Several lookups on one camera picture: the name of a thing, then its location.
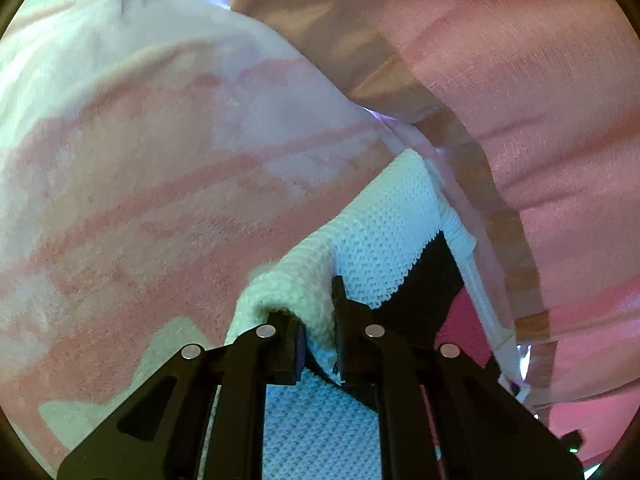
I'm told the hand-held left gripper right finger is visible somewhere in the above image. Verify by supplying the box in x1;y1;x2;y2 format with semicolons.
331;275;585;480

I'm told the pink fabric bag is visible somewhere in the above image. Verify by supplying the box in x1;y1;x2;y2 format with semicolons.
229;0;640;466

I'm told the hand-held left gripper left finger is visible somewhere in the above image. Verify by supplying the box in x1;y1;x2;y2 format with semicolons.
56;310;307;480

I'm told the pink and white fuzzy blanket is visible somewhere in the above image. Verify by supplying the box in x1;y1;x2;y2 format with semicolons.
0;0;506;466

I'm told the white knitted garment black stripe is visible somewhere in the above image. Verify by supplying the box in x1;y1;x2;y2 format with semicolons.
197;149;531;480

